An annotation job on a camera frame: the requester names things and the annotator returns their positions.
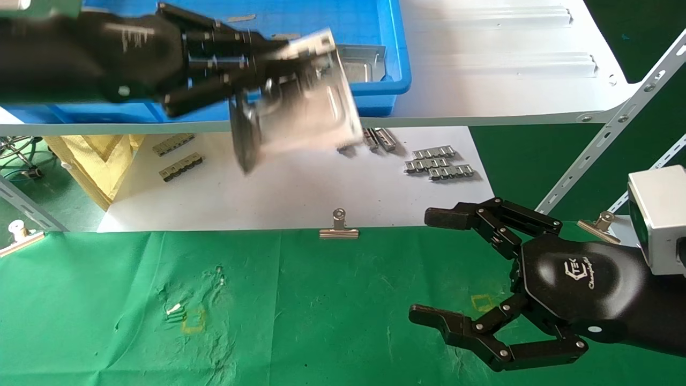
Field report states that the white metal shelf board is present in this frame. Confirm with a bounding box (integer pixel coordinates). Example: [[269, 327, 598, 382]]
[[0, 0, 639, 136]]

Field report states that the perforated grey shelf post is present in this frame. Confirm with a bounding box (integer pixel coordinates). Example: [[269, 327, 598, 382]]
[[608, 133, 686, 214], [0, 173, 69, 233], [535, 29, 686, 214]]

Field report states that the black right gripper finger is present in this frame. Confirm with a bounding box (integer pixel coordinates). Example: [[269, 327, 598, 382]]
[[409, 294, 588, 372], [424, 197, 563, 259]]

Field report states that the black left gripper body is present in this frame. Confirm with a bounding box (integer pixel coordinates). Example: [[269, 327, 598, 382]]
[[0, 13, 189, 103]]

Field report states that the grey sheet metal part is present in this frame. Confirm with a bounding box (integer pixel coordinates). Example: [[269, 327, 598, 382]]
[[229, 27, 364, 175], [336, 44, 387, 84]]

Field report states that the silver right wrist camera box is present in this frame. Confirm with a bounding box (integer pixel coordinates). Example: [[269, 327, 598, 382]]
[[627, 165, 686, 276]]

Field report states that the yellow fabric bag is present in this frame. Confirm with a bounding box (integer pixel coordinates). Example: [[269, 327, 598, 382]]
[[42, 133, 146, 213]]

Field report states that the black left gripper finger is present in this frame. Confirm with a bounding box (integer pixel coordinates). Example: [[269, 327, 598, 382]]
[[157, 3, 293, 57], [161, 53, 270, 119]]

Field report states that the silver binder clip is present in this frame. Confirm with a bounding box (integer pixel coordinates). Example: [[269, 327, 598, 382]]
[[577, 210, 623, 245], [319, 207, 360, 240], [0, 219, 46, 258]]

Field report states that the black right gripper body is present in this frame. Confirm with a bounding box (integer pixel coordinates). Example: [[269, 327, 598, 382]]
[[518, 233, 686, 358]]

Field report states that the metal stand base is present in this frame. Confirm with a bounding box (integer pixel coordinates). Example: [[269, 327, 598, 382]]
[[0, 136, 44, 181]]

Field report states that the blue plastic bin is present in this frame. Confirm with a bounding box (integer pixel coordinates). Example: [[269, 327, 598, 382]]
[[0, 0, 413, 124]]

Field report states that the green table cloth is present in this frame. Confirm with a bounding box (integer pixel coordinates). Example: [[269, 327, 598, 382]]
[[0, 227, 686, 386]]

